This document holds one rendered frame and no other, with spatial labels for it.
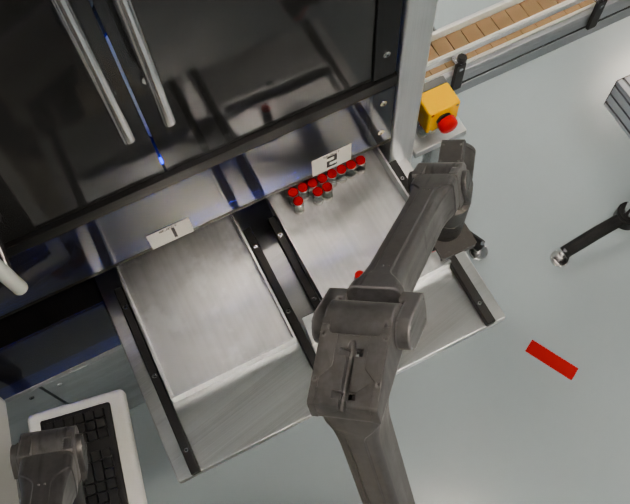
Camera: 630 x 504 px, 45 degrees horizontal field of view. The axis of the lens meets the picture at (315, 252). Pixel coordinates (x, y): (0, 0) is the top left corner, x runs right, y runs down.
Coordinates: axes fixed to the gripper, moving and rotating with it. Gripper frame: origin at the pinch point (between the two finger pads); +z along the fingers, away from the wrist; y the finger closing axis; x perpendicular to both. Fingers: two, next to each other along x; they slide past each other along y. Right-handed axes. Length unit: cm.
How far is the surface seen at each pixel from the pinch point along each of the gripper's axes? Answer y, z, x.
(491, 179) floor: 47, 109, -60
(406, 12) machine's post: 27.8, -28.4, -6.3
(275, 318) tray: 7.1, 19.7, 30.3
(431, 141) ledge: 28.6, 20.7, -16.7
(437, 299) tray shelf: -3.6, 20.2, -0.2
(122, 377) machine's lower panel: 26, 69, 70
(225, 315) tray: 12.0, 19.6, 39.0
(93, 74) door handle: 21, -51, 40
